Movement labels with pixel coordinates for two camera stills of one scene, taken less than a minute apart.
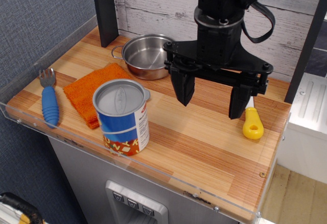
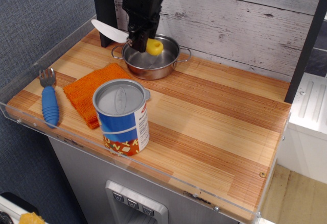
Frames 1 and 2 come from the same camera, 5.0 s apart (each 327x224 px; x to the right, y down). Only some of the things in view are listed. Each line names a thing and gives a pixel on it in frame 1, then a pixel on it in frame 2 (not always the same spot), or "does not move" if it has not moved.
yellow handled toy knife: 252,128 -> 155,47
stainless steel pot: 144,56 does not move
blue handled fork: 49,108 does not move
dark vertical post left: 106,15 does not move
